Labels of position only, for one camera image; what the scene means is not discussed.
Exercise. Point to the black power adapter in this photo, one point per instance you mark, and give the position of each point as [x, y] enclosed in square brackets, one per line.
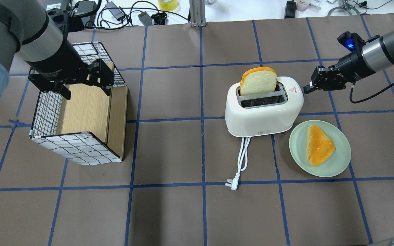
[85, 8]

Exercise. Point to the checkered wire wooden shelf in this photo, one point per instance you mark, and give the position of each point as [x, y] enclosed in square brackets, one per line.
[88, 129]

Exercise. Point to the orange bread on plate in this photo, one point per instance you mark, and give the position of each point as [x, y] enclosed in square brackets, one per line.
[319, 146]

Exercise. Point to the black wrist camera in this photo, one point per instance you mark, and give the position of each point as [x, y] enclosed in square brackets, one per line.
[353, 42]

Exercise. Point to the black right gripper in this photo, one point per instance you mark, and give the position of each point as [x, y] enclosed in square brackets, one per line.
[351, 64]

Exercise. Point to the bread slice in toaster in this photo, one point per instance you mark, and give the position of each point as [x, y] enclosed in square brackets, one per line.
[258, 80]

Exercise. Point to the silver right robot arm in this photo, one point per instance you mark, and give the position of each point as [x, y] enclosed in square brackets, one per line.
[366, 57]

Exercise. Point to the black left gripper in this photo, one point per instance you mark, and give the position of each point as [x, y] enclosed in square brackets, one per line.
[61, 62]

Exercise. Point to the aluminium frame post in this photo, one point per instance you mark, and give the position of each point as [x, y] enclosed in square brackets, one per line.
[197, 13]

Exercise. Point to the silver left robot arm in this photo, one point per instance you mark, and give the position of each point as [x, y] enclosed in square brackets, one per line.
[40, 37]

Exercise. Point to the white two-slot toaster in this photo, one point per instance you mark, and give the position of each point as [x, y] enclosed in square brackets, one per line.
[265, 113]

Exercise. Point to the light green plate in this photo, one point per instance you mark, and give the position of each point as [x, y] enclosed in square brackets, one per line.
[336, 164]

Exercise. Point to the yellow tape roll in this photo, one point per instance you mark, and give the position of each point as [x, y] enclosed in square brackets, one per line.
[168, 5]

